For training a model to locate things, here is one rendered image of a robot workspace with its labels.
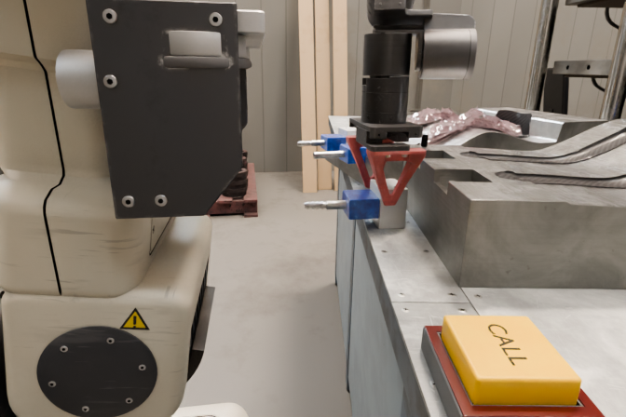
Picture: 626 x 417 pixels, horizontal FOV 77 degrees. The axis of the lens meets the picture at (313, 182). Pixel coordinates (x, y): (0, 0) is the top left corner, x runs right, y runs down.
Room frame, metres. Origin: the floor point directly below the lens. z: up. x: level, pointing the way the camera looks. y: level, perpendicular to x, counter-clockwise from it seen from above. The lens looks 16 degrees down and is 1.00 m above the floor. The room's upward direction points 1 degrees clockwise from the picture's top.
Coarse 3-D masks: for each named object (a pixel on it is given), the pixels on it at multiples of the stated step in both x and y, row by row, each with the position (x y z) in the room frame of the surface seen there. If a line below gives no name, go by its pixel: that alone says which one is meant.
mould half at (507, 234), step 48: (576, 144) 0.56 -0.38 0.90; (624, 144) 0.50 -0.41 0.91; (432, 192) 0.44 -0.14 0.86; (480, 192) 0.35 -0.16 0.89; (528, 192) 0.36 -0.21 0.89; (576, 192) 0.37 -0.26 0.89; (624, 192) 0.38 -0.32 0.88; (432, 240) 0.42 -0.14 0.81; (480, 240) 0.33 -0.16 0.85; (528, 240) 0.33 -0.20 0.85; (576, 240) 0.33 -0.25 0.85; (624, 240) 0.33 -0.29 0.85; (576, 288) 0.33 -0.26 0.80; (624, 288) 0.33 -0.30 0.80
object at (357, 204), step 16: (352, 192) 0.50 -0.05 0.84; (368, 192) 0.50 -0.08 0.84; (320, 208) 0.48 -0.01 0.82; (336, 208) 0.48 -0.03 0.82; (352, 208) 0.47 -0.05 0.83; (368, 208) 0.47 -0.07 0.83; (384, 208) 0.47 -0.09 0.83; (400, 208) 0.48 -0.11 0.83; (384, 224) 0.47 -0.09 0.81; (400, 224) 0.48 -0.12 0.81
